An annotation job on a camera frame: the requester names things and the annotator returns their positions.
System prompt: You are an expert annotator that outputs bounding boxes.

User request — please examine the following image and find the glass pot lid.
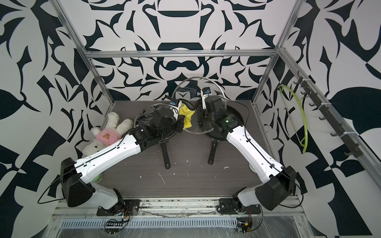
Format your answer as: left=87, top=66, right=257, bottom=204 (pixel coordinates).
left=171, top=76, right=227, bottom=134
left=134, top=103, right=177, bottom=139

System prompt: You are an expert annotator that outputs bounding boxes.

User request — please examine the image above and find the yellow cleaning cloth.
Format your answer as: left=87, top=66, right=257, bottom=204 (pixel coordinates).
left=179, top=104, right=195, bottom=130

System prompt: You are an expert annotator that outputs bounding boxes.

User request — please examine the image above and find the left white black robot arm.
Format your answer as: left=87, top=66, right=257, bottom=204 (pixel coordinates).
left=60, top=105, right=184, bottom=214

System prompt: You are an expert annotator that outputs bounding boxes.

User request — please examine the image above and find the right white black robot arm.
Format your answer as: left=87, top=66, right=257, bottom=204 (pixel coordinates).
left=195, top=95, right=296, bottom=210

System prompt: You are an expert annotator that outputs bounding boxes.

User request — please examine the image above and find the left black frying pan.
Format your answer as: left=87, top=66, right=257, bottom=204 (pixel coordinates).
left=135, top=118, right=179, bottom=170

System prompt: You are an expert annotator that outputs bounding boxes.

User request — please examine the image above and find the black frying pan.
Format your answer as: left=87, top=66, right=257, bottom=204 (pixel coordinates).
left=206, top=106, right=244, bottom=165
left=135, top=118, right=179, bottom=170

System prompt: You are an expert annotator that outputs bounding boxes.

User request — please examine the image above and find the right black frying pan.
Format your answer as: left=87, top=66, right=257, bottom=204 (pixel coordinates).
left=206, top=106, right=244, bottom=165

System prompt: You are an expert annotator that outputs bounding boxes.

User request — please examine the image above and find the white teddy bear pink shirt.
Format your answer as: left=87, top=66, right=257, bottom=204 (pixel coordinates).
left=83, top=112, right=134, bottom=158

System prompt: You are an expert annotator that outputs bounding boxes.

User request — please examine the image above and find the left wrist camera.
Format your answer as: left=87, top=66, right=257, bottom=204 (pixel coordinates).
left=169, top=100, right=182, bottom=120

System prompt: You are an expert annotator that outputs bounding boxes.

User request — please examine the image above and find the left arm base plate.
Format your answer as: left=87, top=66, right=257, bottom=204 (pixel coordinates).
left=96, top=199, right=141, bottom=217

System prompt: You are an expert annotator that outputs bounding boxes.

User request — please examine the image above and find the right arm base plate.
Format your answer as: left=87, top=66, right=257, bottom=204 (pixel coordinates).
left=217, top=198, right=261, bottom=215

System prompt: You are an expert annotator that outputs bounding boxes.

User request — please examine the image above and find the black wall hook rack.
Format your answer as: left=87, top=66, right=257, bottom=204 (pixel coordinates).
left=295, top=71, right=364, bottom=158

